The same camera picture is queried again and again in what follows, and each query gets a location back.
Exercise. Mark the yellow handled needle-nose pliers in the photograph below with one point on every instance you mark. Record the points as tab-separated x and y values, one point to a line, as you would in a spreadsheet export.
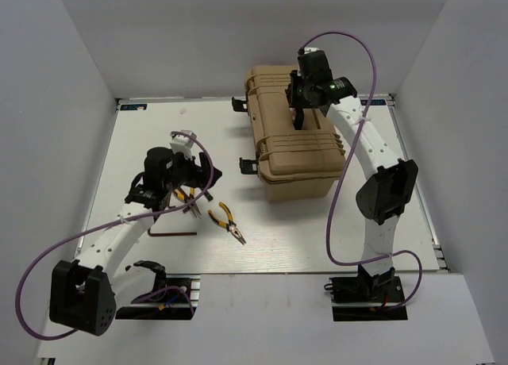
228	224

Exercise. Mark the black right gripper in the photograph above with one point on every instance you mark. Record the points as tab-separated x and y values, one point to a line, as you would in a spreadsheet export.
294	78

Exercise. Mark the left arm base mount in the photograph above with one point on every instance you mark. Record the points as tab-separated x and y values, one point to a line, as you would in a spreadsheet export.
170	305

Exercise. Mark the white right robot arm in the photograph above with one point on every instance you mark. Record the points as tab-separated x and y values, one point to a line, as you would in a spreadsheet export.
389	184

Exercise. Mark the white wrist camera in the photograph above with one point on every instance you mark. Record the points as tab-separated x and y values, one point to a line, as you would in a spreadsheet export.
307	50
183	142

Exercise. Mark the tan plastic toolbox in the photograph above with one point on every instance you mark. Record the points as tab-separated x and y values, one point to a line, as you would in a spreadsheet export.
293	164

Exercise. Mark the black rear toolbox latch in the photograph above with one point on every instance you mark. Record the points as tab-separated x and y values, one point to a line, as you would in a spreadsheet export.
239	105

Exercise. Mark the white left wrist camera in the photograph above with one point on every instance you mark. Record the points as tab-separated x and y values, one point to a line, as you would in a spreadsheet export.
183	142

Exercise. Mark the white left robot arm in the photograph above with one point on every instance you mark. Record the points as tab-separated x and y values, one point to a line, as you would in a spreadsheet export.
87	292

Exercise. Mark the yellow handled small pliers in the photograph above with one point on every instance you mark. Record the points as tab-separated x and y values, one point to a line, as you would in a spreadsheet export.
186	197

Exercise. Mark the black front toolbox latch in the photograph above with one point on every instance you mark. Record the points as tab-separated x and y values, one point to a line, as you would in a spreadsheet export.
248	166

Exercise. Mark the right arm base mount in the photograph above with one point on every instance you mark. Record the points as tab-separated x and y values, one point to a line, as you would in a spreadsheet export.
351	304

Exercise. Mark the large dark hex key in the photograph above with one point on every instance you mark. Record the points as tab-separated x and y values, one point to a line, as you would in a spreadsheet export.
166	226

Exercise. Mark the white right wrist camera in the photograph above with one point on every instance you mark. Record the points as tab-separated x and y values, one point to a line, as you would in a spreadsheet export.
307	50

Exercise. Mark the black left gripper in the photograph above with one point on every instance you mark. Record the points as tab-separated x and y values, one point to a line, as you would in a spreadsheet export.
198	174

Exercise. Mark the black toolbox latch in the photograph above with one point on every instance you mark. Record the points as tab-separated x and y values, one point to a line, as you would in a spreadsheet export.
248	166
239	105

